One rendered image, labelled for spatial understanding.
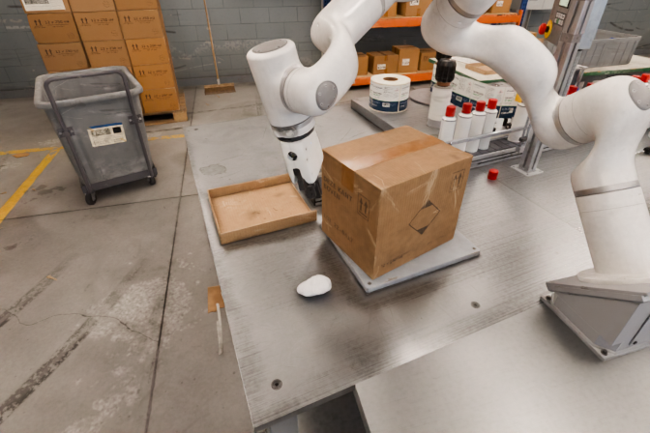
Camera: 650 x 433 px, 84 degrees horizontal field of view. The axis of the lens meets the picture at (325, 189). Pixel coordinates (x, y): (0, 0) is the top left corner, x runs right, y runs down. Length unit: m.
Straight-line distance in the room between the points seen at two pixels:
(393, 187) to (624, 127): 0.47
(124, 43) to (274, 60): 3.69
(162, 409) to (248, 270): 0.95
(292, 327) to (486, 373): 0.41
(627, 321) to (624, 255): 0.14
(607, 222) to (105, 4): 4.05
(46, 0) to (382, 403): 4.10
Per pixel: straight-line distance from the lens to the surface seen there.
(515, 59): 0.91
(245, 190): 1.32
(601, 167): 0.97
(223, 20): 5.63
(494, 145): 1.68
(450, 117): 1.42
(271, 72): 0.62
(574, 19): 1.49
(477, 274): 1.06
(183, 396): 1.83
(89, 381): 2.03
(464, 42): 0.93
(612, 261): 0.99
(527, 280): 1.10
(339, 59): 0.61
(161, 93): 4.35
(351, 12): 0.74
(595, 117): 0.96
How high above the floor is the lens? 1.53
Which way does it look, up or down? 32 degrees down
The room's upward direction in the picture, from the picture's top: straight up
